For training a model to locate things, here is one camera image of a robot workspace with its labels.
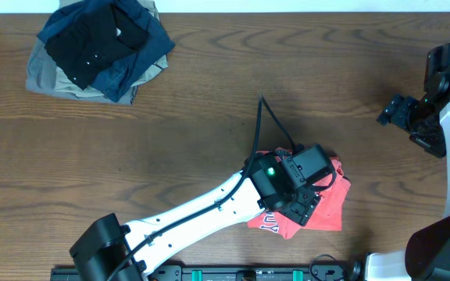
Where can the black folded shirt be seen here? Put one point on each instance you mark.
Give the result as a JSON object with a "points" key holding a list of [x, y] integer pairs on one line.
{"points": [[94, 42]]}

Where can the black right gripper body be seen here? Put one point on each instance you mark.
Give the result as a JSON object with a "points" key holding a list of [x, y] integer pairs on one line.
{"points": [[420, 123]]}

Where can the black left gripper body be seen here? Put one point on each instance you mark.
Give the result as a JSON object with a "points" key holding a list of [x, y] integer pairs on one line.
{"points": [[301, 208]]}

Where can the navy blue folded garment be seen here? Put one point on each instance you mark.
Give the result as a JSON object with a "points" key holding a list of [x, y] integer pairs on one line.
{"points": [[139, 58]]}

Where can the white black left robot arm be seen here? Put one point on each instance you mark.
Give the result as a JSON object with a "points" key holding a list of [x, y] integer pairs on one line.
{"points": [[109, 250]]}

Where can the grey khaki folded garment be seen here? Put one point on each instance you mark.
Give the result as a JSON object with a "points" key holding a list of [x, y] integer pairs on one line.
{"points": [[49, 84]]}

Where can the black mounting rail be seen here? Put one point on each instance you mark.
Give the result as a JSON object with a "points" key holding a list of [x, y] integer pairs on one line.
{"points": [[317, 272]]}

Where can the red orange t-shirt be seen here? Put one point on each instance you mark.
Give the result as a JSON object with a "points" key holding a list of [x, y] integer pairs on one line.
{"points": [[328, 213]]}

